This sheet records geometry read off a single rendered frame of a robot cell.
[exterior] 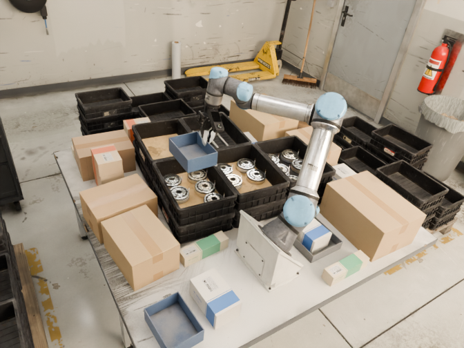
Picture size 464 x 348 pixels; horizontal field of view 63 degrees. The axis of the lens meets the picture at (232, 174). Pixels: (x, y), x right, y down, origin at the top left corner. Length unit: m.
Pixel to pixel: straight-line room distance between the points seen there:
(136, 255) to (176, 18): 3.98
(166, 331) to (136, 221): 0.49
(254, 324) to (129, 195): 0.83
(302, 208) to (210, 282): 0.49
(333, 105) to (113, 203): 1.07
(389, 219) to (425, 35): 2.91
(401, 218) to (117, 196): 1.36
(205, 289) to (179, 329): 0.18
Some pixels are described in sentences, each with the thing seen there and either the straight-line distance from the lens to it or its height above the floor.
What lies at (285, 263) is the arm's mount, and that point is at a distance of 1.65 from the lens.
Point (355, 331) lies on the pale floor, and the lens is 2.63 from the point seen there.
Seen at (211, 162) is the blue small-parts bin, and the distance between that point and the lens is 1.72.
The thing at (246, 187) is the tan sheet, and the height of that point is 0.83.
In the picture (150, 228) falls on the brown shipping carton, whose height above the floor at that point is 0.86.
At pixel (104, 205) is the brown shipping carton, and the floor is 0.86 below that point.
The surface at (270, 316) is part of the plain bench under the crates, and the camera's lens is 1.67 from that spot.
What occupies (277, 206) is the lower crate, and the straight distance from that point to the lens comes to 2.02.
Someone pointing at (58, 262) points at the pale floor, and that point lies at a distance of 2.83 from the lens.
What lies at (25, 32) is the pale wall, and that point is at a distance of 4.79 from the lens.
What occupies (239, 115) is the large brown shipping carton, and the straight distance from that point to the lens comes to 2.69.
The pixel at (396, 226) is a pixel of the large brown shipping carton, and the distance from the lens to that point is 1.95.
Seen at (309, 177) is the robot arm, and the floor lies 1.23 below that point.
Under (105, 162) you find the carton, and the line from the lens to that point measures 2.02.
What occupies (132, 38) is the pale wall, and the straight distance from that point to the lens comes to 5.07.
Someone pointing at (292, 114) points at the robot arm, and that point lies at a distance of 1.69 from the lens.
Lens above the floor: 2.07
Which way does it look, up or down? 36 degrees down
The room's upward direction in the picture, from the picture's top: 7 degrees clockwise
